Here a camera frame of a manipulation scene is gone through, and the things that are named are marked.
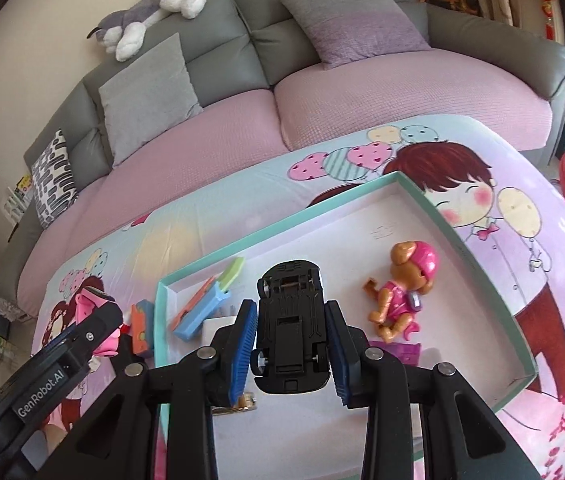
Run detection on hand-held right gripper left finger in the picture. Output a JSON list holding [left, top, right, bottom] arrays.
[[47, 300, 259, 480]]

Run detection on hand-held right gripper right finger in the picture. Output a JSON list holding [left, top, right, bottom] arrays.
[[325, 300, 543, 480]]

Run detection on yellow printed papers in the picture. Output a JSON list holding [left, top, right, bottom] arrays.
[[2, 175, 33, 226]]

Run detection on grey pillow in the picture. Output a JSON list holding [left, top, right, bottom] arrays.
[[98, 32, 203, 168]]

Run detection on printed cartoon blanket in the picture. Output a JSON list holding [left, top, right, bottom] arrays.
[[27, 112, 565, 480]]

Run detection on grey sofa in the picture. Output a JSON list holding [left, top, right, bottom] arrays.
[[0, 0, 565, 311]]

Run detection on white box with teal rim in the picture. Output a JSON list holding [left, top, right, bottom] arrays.
[[155, 170, 538, 480]]

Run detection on black toy car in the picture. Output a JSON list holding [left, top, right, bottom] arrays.
[[254, 259, 333, 395]]

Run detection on grey white plush dog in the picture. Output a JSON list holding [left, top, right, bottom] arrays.
[[87, 0, 207, 62]]

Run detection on gold metal trinket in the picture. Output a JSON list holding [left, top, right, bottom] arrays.
[[212, 392, 258, 416]]

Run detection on black white patterned pillow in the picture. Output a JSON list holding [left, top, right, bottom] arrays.
[[31, 129, 78, 231]]

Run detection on red hanging decoration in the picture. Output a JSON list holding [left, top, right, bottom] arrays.
[[527, 0, 561, 41]]

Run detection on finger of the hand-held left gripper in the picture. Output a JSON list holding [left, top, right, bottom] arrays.
[[62, 303, 124, 359]]

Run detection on orange blue toy block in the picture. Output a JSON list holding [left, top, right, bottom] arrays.
[[130, 300, 156, 361]]

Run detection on purple pillow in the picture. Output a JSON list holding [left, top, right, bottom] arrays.
[[276, 0, 433, 71]]

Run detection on blue orange green plastic toy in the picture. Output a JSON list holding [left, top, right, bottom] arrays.
[[169, 256, 246, 342]]

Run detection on pink toy dog figure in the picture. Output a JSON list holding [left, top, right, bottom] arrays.
[[363, 241, 441, 345]]

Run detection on white charger plug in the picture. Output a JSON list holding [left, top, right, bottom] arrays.
[[201, 317, 236, 346]]

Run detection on pink plastic toy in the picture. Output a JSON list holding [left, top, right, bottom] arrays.
[[73, 287, 126, 358]]

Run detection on purple plastic piece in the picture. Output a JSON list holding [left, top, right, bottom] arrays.
[[367, 340, 422, 368]]

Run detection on pink sofa seat cover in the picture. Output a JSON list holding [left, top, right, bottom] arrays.
[[273, 47, 553, 153], [17, 87, 283, 291]]

